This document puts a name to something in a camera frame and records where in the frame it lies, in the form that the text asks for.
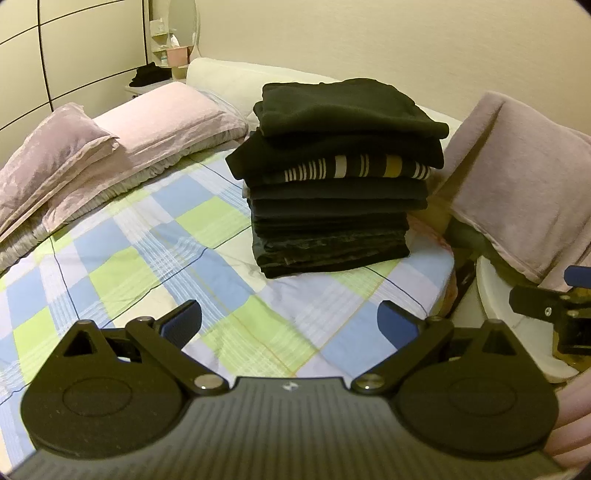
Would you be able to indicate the pink blanket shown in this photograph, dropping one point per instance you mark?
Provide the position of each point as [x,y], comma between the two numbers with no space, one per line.
[517,175]

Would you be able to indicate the pale pink pillow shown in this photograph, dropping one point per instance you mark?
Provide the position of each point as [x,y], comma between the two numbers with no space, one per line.
[157,115]

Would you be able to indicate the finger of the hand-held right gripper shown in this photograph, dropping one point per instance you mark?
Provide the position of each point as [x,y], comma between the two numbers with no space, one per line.
[577,275]
[531,301]

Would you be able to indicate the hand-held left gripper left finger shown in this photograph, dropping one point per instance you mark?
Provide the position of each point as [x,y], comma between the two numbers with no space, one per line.
[182,323]

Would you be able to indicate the pink fluffy cloth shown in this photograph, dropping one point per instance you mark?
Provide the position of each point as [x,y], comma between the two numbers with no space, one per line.
[575,415]

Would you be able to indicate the pink tissue box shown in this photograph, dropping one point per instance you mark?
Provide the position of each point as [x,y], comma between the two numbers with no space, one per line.
[178,55]

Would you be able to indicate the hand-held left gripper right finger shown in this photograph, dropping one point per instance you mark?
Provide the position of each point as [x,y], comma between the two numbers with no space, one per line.
[395,321]

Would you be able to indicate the white round stool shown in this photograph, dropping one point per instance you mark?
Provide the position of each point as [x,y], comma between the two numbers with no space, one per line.
[498,295]

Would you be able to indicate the checkered bedsheet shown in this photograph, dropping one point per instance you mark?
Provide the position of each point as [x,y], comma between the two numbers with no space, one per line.
[138,277]

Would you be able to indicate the white nightstand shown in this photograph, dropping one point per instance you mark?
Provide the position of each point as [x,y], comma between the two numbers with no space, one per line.
[136,91]

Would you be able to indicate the satin lavender pillow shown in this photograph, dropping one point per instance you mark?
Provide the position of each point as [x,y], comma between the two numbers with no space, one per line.
[46,157]

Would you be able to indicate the oval mirror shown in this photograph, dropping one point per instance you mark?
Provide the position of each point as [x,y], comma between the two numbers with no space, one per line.
[184,18]

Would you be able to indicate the stack of folded dark clothes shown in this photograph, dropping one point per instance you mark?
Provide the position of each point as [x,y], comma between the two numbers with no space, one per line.
[323,240]

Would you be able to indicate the beige panelled headboard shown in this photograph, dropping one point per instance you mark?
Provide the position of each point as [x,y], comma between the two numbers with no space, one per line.
[69,46]

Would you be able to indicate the black cloth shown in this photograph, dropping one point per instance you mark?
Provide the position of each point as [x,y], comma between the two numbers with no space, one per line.
[150,74]

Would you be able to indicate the black long-sleeve shirt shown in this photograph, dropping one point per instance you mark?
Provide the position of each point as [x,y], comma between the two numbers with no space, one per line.
[341,106]

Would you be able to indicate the white cushion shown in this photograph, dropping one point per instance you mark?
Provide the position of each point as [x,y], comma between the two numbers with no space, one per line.
[231,83]

